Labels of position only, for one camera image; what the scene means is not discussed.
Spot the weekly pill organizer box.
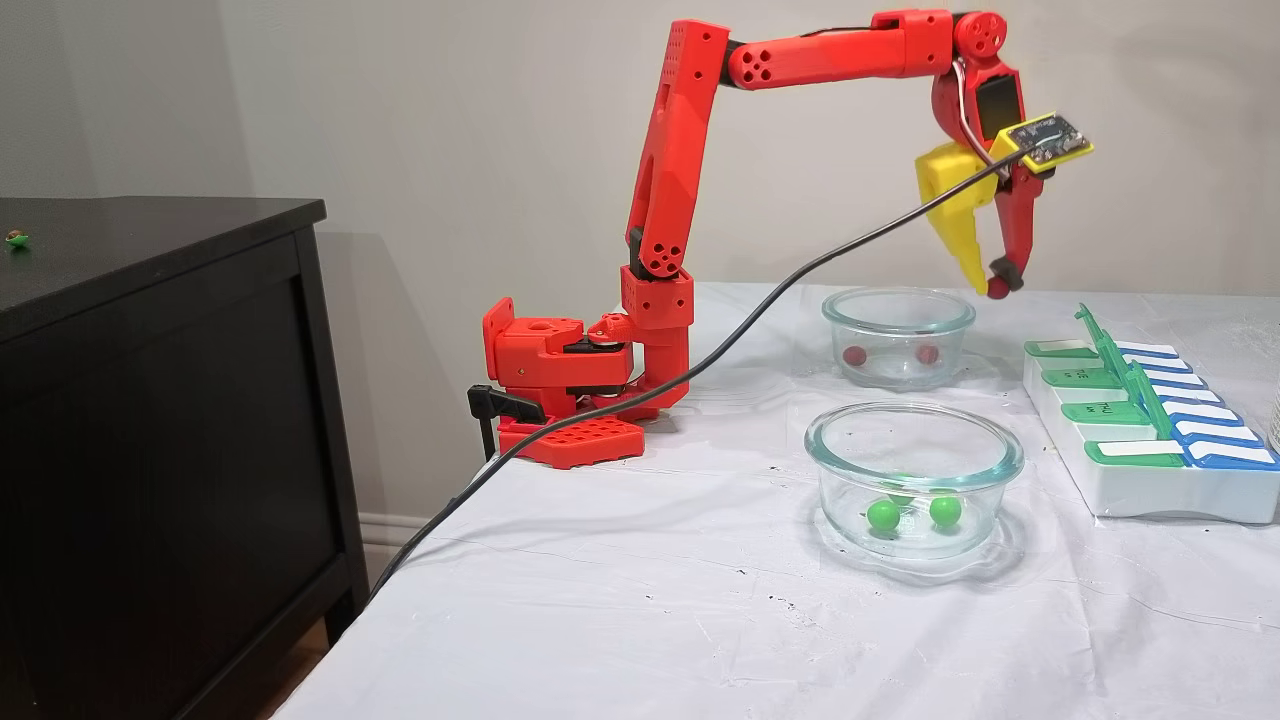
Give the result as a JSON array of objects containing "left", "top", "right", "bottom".
[{"left": 1023, "top": 303, "right": 1280, "bottom": 526}]

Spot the glass bowl with red balls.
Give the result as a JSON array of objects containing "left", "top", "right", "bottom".
[{"left": 821, "top": 287, "right": 977, "bottom": 391}]

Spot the glass bowl with green balls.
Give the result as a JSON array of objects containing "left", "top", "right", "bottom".
[{"left": 804, "top": 401, "right": 1026, "bottom": 561}]

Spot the black table clamp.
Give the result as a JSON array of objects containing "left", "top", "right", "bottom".
[{"left": 467, "top": 384, "right": 547, "bottom": 462}]

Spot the white table cover sheet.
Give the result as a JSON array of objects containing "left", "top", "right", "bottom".
[{"left": 275, "top": 282, "right": 1280, "bottom": 720}]

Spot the black wooden cabinet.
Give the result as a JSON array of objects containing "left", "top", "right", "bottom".
[{"left": 0, "top": 196, "right": 371, "bottom": 720}]

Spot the white red servo wire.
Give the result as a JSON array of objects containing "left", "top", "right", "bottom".
[{"left": 952, "top": 58, "right": 1013, "bottom": 179}]

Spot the black camera cable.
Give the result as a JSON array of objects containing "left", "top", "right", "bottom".
[{"left": 366, "top": 148, "right": 1031, "bottom": 604}]

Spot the yellow camera board mount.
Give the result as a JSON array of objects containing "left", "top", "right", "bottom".
[{"left": 990, "top": 112, "right": 1095, "bottom": 177}]

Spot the white wall baseboard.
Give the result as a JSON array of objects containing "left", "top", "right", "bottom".
[{"left": 358, "top": 512, "right": 433, "bottom": 583}]

